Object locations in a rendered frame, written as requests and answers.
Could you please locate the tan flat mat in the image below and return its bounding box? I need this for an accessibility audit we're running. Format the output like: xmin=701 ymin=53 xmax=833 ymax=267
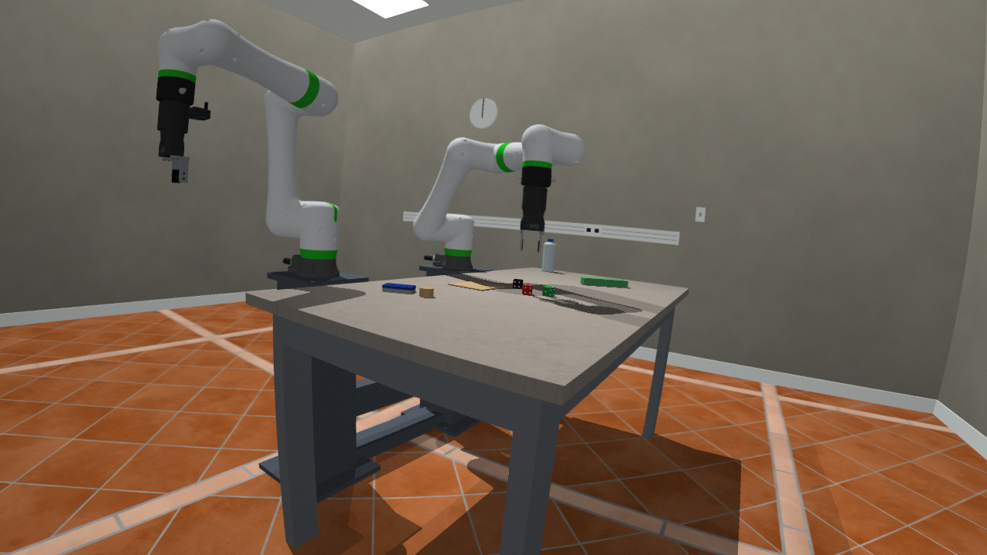
xmin=448 ymin=281 xmax=505 ymax=291

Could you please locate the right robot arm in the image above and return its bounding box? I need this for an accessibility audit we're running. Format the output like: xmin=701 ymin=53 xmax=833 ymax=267
xmin=157 ymin=19 xmax=340 ymax=278

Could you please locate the white plastic bottle with blue cap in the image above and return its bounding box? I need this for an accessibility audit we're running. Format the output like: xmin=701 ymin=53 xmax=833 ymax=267
xmin=541 ymin=238 xmax=557 ymax=272

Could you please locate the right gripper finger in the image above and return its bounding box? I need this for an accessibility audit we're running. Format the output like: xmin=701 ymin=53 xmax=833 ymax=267
xmin=162 ymin=157 xmax=180 ymax=183
xmin=170 ymin=155 xmax=190 ymax=183

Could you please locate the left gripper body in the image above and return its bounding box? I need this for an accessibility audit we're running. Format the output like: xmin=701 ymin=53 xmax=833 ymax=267
xmin=519 ymin=166 xmax=556 ymax=231

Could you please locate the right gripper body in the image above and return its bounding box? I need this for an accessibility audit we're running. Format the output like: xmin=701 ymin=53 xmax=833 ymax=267
xmin=156 ymin=76 xmax=211 ymax=157

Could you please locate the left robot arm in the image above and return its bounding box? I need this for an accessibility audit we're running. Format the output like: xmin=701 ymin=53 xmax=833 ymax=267
xmin=413 ymin=125 xmax=585 ymax=270

